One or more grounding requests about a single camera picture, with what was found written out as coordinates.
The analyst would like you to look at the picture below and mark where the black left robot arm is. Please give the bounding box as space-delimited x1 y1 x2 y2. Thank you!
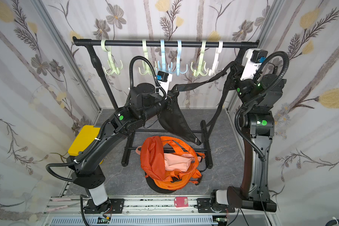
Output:
67 83 172 206

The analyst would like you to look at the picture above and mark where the black clothes rack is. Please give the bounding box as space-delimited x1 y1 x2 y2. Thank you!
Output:
72 37 260 169

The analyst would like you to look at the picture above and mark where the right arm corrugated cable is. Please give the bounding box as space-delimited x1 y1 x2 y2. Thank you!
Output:
234 50 290 162

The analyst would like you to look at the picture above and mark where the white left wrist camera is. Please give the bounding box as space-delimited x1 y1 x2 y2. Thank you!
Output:
156 71 172 93

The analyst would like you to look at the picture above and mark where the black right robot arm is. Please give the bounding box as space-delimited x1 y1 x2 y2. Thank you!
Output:
227 73 286 212

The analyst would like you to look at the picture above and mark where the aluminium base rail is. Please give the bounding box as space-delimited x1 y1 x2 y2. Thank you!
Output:
38 195 281 226

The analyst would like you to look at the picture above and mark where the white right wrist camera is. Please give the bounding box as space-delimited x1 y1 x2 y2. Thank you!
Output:
240 48 268 81

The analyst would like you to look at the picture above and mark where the bright orange sling bag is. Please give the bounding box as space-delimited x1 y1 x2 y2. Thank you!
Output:
154 136 206 191

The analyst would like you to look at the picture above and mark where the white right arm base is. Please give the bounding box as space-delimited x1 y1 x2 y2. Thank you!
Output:
210 189 228 211

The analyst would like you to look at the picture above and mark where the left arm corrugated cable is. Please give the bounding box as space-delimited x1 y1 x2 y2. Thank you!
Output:
46 56 168 182

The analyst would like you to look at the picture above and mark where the dark orange backpack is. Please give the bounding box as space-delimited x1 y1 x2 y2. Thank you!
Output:
140 136 166 181

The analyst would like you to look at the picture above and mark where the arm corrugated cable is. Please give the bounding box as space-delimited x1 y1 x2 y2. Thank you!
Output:
234 50 290 162
46 56 168 182

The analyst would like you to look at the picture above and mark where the yellow lidded box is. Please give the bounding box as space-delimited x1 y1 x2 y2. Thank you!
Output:
68 125 100 159

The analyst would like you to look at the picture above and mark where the green hook far left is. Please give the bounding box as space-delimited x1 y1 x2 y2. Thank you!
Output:
100 39 123 75

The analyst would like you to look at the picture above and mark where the pink sling bag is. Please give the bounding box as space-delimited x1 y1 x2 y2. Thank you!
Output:
144 148 195 172

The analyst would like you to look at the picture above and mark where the pink tag on rail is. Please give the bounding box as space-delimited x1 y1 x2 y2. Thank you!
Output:
174 196 189 208

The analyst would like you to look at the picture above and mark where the black sling bag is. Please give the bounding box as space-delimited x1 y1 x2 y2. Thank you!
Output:
158 61 244 146

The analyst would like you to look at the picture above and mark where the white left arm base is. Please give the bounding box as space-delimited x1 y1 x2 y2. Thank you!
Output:
89 184 108 206

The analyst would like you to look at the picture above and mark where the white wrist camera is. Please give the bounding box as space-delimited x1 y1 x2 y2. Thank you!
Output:
156 71 172 93
240 48 268 81

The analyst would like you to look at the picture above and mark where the blue hook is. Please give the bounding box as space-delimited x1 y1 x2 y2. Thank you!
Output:
157 40 172 73
176 40 188 77

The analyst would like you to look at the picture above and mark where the green hook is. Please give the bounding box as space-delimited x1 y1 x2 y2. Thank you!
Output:
191 40 209 77
138 39 154 76
100 39 123 75

